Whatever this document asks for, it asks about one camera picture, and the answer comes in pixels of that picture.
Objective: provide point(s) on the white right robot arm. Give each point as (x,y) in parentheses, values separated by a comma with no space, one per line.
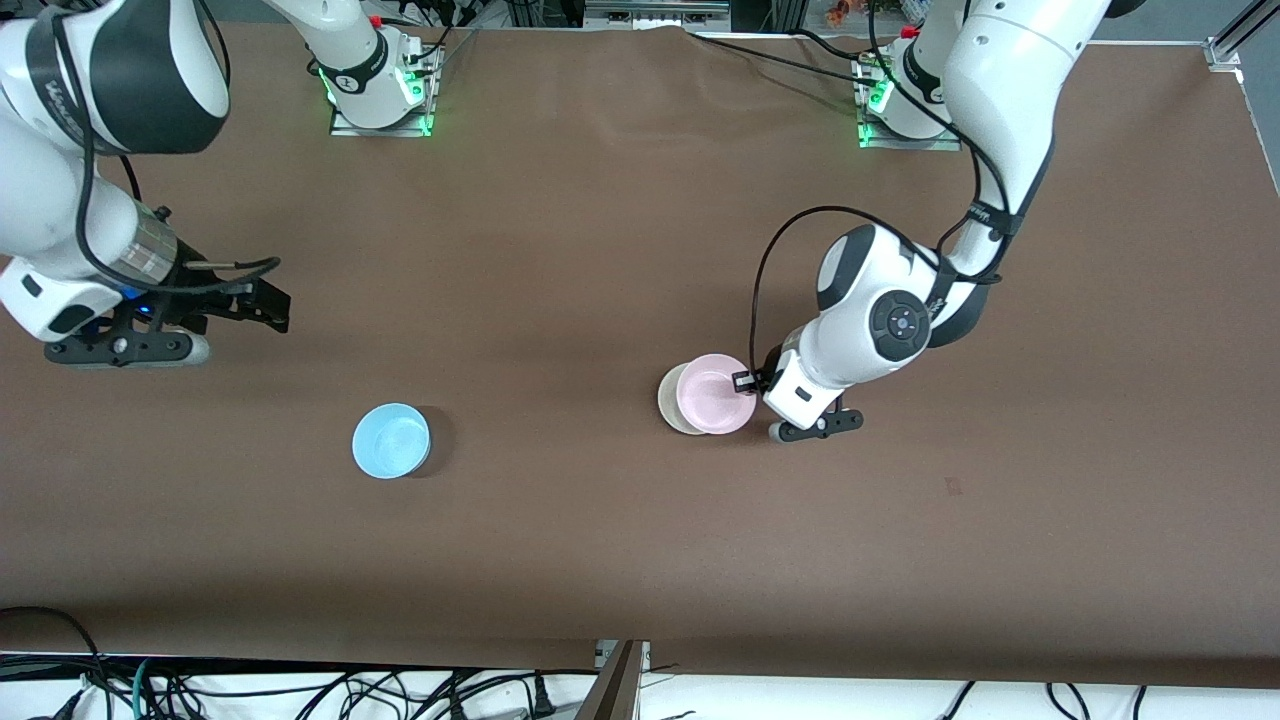
(50,190)

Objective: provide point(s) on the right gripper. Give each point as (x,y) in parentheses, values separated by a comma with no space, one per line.
(210,297)

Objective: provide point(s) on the metal rail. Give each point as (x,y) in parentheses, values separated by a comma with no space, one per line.
(655,15)

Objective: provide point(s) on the blue bowl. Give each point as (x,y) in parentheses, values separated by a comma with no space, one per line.
(390,442)

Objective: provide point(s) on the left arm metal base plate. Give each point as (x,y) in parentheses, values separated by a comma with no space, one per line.
(875,140)

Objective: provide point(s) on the orange object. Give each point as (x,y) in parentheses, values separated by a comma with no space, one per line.
(838,12)

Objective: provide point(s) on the aluminium frame leg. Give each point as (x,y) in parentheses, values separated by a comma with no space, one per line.
(620,690)

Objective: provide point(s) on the pink bowl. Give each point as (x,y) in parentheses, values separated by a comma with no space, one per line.
(712,398)

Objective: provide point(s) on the aluminium corner profile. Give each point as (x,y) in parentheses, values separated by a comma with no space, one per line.
(1225,50)

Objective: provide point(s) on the brown table cover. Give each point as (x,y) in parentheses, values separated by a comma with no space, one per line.
(600,550)

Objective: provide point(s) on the white bowl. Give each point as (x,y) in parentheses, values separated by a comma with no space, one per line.
(666,400)

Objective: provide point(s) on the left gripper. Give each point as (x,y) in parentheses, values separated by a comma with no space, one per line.
(767,381)

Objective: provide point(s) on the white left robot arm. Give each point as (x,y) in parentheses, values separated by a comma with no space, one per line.
(1010,90)

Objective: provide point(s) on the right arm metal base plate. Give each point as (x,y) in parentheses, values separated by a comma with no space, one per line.
(345,127)

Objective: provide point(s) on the black power plug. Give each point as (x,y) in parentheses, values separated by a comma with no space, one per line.
(542,695)

